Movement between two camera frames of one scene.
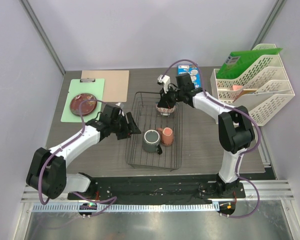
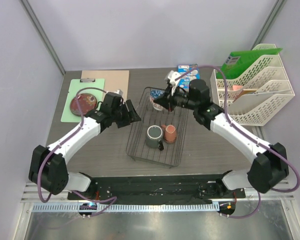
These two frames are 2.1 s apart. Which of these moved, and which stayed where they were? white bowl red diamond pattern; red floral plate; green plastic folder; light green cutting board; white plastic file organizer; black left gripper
Moved: white bowl red diamond pattern; black left gripper
Stayed: white plastic file organizer; green plastic folder; red floral plate; light green cutting board
